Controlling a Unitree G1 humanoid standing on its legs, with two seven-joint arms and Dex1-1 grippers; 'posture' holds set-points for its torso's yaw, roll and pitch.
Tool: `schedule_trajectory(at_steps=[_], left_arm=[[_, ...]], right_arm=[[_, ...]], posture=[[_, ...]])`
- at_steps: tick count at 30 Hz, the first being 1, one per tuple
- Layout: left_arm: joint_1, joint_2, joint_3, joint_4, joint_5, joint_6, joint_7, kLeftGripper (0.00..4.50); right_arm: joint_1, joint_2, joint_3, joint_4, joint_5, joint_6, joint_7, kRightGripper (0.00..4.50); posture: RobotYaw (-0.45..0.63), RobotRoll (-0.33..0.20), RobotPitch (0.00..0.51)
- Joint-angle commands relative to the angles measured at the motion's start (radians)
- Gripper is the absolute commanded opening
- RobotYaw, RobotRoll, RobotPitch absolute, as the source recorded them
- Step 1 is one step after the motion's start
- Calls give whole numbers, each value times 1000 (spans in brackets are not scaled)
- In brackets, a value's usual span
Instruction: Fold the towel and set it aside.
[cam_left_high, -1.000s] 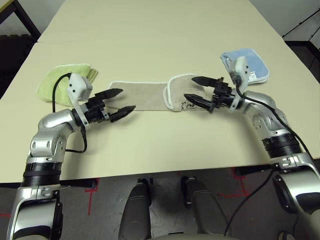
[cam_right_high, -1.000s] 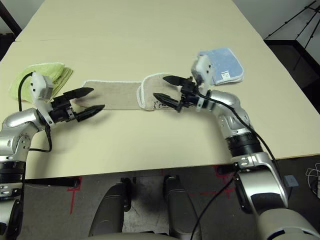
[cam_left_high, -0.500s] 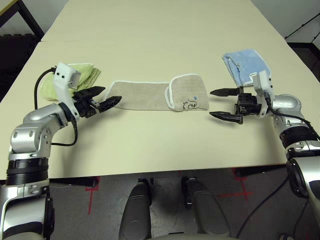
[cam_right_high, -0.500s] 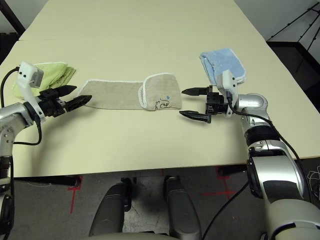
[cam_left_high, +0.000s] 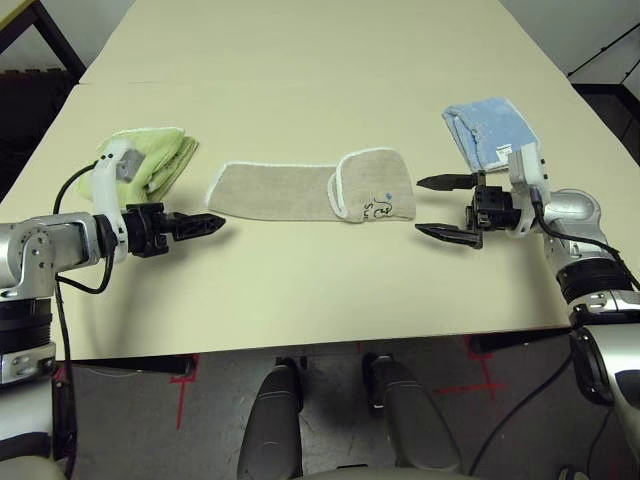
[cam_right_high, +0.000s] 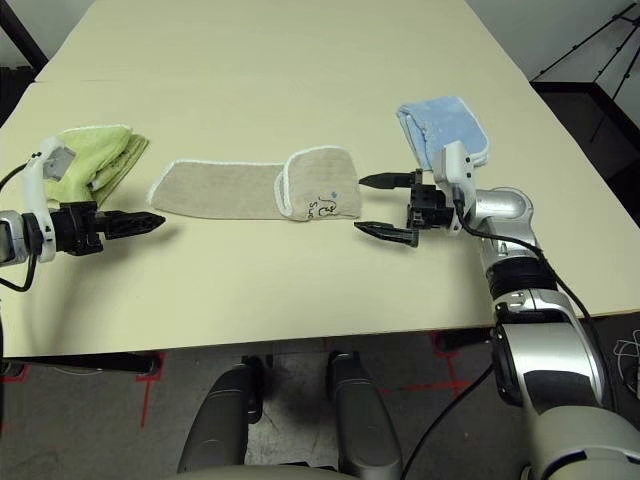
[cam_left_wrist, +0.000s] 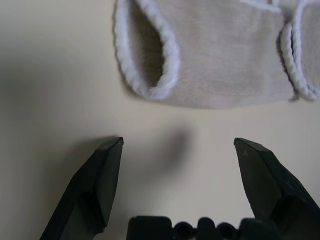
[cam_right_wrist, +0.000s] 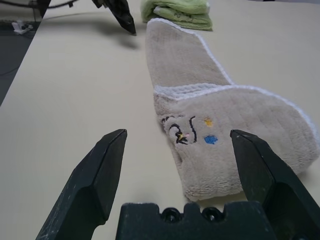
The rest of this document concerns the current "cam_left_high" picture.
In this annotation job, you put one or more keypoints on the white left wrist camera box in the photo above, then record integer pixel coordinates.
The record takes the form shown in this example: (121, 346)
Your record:
(107, 190)

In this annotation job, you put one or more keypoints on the grey robot torso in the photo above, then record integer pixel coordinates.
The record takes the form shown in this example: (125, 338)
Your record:
(390, 472)

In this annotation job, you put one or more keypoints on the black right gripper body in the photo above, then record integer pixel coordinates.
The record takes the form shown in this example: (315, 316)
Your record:
(492, 205)

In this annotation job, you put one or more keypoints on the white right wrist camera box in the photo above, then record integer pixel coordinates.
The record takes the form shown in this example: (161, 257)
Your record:
(530, 165)

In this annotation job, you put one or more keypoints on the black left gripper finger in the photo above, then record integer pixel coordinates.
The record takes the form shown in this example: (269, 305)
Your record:
(192, 231)
(197, 220)

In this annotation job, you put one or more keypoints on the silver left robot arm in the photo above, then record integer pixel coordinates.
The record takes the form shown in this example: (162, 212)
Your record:
(50, 240)

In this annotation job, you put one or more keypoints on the beige towel with white trim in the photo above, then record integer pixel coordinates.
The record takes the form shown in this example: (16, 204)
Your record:
(280, 190)

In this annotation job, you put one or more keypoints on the grey robot left leg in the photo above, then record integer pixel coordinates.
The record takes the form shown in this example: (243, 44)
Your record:
(272, 425)

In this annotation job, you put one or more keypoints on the wooden side table black frame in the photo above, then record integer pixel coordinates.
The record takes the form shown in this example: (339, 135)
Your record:
(60, 44)

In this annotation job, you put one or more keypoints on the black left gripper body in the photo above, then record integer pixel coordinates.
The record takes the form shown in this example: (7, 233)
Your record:
(145, 230)

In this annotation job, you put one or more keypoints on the blue folded towel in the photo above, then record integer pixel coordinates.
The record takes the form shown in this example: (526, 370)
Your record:
(490, 125)

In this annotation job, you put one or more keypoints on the green folded towel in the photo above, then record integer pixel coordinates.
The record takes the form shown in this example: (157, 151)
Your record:
(160, 150)

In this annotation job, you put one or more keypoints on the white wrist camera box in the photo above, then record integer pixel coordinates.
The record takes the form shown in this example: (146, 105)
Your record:
(107, 190)
(530, 165)

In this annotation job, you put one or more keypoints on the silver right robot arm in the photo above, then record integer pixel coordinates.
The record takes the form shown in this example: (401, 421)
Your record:
(575, 205)

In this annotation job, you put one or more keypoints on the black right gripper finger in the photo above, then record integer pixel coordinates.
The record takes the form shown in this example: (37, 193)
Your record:
(455, 237)
(450, 182)

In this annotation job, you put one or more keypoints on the black foam floor mats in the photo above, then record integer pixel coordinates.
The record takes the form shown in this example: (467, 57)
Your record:
(25, 110)

